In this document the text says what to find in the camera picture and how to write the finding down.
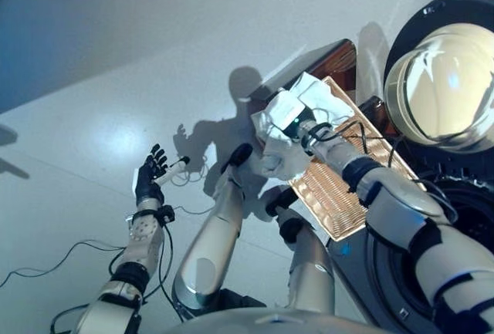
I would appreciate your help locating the grey front-load washing machine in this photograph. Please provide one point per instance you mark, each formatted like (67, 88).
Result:
(386, 272)

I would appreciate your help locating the robot right hand black glove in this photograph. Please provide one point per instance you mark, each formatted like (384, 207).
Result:
(287, 110)

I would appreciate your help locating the silver robot leg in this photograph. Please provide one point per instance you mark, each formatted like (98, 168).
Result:
(208, 241)
(308, 272)

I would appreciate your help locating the robot left hand black glove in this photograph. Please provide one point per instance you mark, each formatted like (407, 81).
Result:
(148, 183)

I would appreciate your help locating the rectangular wicker laundry tray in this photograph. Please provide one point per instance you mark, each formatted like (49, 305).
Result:
(332, 195)

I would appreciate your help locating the light grey white hoodie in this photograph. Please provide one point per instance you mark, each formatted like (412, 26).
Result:
(281, 156)

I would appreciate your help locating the grey robot torso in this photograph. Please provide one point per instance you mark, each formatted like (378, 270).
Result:
(270, 322)

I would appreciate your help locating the silver robot left leg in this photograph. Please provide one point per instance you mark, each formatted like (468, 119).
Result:
(208, 241)

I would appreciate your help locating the dark brown wooden stand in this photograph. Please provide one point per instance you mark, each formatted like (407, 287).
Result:
(339, 56)

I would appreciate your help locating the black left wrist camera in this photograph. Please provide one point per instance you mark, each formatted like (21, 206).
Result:
(166, 213)

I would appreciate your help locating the silver robot right leg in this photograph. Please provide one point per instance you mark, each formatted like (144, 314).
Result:
(308, 272)

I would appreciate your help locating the round glass washing machine door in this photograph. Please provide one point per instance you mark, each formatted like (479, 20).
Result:
(436, 91)

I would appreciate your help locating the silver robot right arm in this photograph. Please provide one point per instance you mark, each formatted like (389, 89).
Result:
(393, 203)

